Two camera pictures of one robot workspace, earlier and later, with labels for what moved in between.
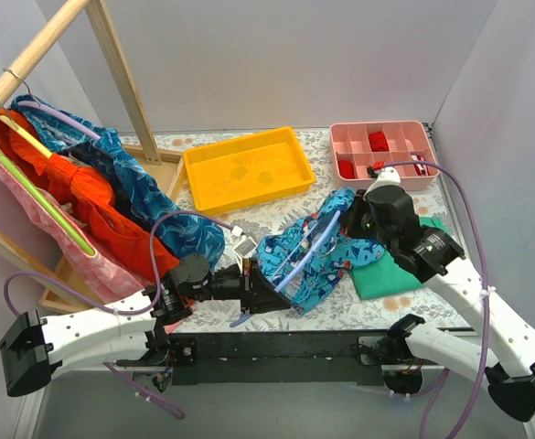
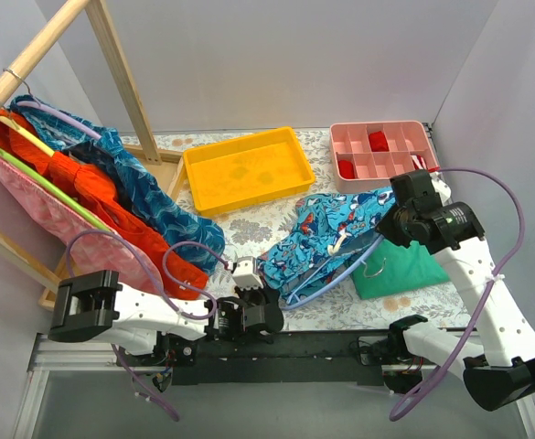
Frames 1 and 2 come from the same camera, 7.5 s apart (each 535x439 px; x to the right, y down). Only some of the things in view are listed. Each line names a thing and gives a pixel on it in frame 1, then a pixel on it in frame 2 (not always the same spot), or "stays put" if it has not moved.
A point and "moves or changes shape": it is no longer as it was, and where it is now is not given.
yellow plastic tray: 239,171 stays put
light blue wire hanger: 304,258 → 338,283
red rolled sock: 347,169 stays put
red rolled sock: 378,142 stays put
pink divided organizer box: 358,145 stays put
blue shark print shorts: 303,260 moves or changes shape
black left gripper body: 248,285 → 258,297
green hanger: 31,189 → 37,176
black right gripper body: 352,219 → 390,224
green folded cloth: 386,276 stays put
